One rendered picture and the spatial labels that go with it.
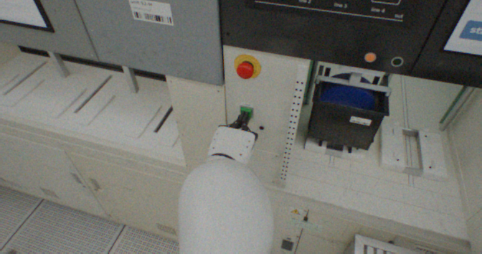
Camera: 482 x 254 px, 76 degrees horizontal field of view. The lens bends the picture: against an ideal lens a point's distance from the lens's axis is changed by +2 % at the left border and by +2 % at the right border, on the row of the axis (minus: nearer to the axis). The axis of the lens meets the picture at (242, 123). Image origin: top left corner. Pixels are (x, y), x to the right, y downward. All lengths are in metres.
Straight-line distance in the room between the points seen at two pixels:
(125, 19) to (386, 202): 0.95
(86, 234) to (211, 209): 1.92
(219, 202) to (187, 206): 0.03
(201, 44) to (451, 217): 0.94
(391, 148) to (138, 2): 0.97
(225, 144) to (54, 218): 1.71
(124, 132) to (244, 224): 1.12
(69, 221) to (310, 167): 1.58
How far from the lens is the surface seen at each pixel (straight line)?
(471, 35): 0.67
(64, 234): 2.21
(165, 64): 0.82
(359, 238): 1.18
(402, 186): 1.21
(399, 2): 0.62
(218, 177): 0.27
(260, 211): 0.26
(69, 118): 1.50
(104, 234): 2.11
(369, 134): 1.10
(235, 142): 0.73
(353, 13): 0.63
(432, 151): 1.32
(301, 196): 1.08
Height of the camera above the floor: 1.78
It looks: 46 degrees down
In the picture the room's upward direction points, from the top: straight up
